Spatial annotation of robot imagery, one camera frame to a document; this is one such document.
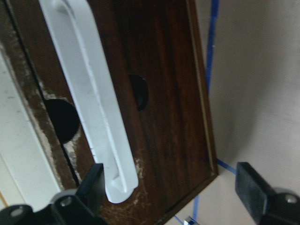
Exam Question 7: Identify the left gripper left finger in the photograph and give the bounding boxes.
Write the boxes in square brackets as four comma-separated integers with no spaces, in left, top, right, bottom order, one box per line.
[0,164,105,225]

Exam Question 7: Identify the dark brown wooden drawer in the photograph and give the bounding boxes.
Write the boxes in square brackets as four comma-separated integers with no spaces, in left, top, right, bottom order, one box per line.
[0,0,218,225]

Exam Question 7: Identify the white drawer handle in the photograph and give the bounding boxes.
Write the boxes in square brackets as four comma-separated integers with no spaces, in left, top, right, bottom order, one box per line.
[39,0,139,203]

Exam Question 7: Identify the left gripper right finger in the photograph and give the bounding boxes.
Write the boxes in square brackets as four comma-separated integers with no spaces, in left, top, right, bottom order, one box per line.
[235,162,300,225]

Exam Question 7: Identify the cream plastic storage box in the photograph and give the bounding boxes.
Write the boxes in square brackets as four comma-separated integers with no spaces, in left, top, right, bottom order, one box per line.
[0,46,61,210]

